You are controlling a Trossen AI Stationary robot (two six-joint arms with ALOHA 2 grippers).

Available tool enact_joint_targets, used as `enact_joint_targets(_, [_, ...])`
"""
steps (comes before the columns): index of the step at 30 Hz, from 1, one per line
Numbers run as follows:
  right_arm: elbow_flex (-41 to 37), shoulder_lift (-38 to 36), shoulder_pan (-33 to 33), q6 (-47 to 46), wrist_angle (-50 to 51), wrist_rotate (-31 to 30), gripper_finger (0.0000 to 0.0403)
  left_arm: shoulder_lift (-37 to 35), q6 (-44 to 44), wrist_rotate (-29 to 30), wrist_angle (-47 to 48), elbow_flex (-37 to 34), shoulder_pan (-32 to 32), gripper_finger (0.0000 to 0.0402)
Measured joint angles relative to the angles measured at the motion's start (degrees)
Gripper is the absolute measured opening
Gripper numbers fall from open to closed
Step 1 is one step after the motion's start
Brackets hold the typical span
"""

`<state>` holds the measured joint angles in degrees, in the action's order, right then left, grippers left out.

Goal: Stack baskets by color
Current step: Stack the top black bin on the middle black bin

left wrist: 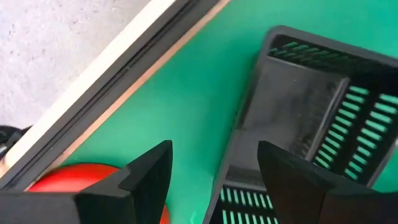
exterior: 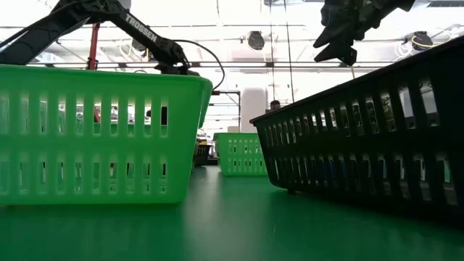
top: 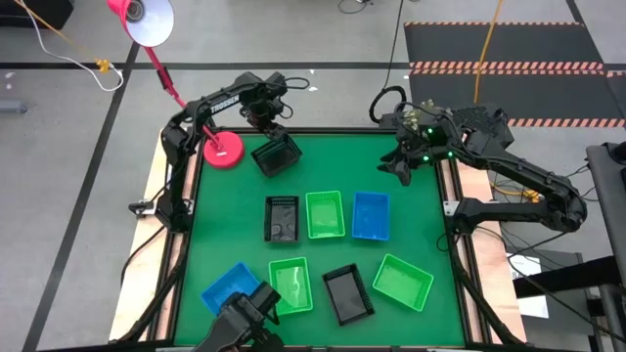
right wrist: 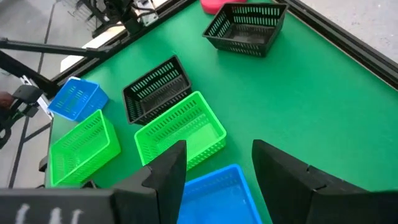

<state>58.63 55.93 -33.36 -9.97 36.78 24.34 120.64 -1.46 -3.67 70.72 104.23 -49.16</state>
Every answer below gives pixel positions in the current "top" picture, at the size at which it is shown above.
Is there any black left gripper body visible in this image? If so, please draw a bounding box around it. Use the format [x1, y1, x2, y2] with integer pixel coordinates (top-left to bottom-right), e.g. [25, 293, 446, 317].
[239, 92, 288, 136]

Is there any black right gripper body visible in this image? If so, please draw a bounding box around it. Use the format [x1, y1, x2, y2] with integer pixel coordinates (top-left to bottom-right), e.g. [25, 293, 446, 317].
[395, 116, 461, 170]

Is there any black plastic basket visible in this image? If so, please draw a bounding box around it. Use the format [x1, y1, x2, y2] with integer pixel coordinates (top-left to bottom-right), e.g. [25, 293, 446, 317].
[263, 195, 300, 244]
[249, 132, 303, 179]
[321, 262, 377, 328]

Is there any green plastic basket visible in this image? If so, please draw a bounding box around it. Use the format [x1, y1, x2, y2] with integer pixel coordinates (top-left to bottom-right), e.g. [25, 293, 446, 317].
[304, 190, 346, 241]
[267, 255, 315, 317]
[371, 252, 435, 313]

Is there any blue plastic basket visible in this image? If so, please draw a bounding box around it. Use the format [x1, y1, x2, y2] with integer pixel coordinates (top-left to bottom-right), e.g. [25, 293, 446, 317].
[200, 261, 263, 317]
[351, 191, 391, 242]

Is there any red desk lamp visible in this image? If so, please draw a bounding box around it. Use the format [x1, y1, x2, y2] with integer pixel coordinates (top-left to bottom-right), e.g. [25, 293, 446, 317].
[106, 0, 246, 170]

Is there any light wooden side board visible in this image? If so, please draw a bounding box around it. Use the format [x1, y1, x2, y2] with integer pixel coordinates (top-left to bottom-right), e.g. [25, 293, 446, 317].
[439, 160, 527, 343]
[110, 129, 197, 343]

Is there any black hazard-striped floor mat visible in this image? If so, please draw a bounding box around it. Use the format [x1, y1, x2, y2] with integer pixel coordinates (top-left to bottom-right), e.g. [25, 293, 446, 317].
[403, 21, 606, 70]
[408, 67, 626, 129]

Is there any grey cart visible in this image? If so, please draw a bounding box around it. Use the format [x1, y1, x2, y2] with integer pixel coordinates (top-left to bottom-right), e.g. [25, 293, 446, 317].
[585, 141, 626, 294]

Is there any white paper sheet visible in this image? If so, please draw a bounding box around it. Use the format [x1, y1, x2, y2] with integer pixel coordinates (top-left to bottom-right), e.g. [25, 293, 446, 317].
[511, 253, 552, 320]

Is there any black hanging cable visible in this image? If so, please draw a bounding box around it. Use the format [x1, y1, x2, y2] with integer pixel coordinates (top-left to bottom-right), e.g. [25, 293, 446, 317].
[369, 0, 407, 126]

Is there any yellow hanging cable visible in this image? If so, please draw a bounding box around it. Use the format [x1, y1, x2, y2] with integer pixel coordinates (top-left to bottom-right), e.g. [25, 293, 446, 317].
[471, 0, 505, 105]

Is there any yellow floor cord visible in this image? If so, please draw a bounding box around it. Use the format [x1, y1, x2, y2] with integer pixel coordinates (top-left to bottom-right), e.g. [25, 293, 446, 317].
[12, 0, 112, 74]

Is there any black table-level camera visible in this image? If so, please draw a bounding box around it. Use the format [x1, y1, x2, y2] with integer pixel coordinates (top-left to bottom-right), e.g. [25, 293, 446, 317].
[193, 281, 285, 352]

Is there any white floor cable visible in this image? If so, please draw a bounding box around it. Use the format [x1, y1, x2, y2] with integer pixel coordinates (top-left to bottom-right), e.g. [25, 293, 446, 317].
[19, 0, 126, 94]

